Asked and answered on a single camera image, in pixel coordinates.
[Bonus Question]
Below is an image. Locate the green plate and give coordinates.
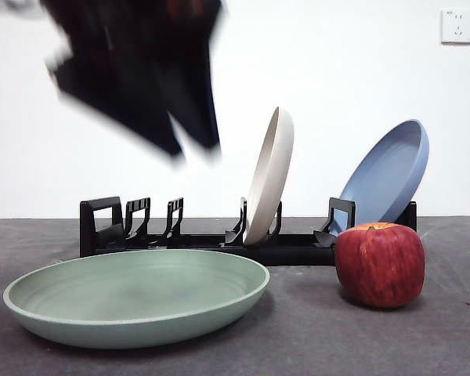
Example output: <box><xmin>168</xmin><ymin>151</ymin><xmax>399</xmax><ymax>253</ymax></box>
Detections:
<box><xmin>2</xmin><ymin>249</ymin><xmax>271</xmax><ymax>350</ymax></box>

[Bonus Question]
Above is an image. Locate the red apple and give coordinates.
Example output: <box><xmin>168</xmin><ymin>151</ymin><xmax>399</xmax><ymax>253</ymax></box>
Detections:
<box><xmin>334</xmin><ymin>222</ymin><xmax>426</xmax><ymax>309</ymax></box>

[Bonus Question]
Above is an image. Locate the beige plate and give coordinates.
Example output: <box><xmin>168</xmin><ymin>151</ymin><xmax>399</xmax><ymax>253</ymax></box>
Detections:
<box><xmin>243</xmin><ymin>105</ymin><xmax>295</xmax><ymax>246</ymax></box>

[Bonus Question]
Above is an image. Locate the black plate rack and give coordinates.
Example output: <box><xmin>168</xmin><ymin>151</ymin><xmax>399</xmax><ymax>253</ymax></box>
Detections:
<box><xmin>79</xmin><ymin>196</ymin><xmax>418</xmax><ymax>268</ymax></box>

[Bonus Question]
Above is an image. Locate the blue plate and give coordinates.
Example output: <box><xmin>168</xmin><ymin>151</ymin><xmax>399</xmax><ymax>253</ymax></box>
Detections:
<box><xmin>338</xmin><ymin>118</ymin><xmax>431</xmax><ymax>237</ymax></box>

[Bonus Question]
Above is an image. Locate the white wall socket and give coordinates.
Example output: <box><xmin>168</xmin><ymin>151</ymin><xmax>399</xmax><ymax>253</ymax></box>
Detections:
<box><xmin>440</xmin><ymin>8</ymin><xmax>470</xmax><ymax>45</ymax></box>

